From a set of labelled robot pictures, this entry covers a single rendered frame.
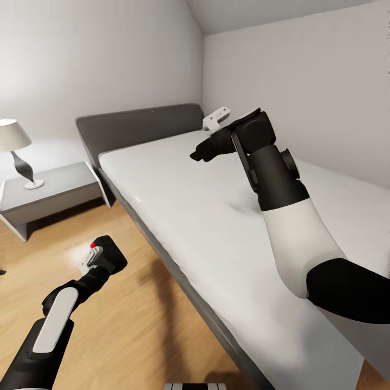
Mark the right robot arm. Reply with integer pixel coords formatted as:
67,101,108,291
190,106,390,384

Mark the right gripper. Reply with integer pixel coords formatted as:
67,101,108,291
190,126,228,162

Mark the digital camera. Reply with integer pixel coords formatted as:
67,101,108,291
90,235,128,275

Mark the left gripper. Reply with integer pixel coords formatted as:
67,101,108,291
85,256,118,291

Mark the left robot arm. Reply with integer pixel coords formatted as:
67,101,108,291
0,246,118,390

